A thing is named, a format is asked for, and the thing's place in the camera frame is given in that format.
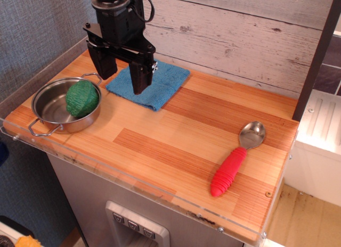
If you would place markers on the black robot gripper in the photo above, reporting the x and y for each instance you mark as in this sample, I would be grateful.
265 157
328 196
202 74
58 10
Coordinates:
121 35

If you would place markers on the blue towel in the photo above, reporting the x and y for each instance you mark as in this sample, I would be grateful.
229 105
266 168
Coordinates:
165 83

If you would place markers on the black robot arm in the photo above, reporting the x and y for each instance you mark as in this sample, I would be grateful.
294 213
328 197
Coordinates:
120 5

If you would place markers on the green toy cabbage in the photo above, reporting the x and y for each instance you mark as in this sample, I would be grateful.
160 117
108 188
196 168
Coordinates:
81 99

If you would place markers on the grey toy fridge cabinet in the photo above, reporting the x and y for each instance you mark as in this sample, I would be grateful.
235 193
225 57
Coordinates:
88 193

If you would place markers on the silver dispenser panel with buttons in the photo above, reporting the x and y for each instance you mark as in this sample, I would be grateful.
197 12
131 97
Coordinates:
132 229

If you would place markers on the yellow object bottom left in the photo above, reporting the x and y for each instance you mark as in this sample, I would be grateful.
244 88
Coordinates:
27 241

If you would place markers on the white toy sink unit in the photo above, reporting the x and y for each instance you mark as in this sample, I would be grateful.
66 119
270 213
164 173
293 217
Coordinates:
314 163

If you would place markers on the clear acrylic edge guard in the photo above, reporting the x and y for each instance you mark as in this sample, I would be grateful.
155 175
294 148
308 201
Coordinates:
173 164

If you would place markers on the steel pot with handles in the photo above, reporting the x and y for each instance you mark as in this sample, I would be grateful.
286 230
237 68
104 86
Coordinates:
49 106

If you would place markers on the red handled metal spoon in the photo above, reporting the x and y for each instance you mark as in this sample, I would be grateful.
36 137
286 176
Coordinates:
251 136

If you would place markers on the dark vertical post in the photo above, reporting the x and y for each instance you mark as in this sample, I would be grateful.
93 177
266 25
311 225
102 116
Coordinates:
317 61

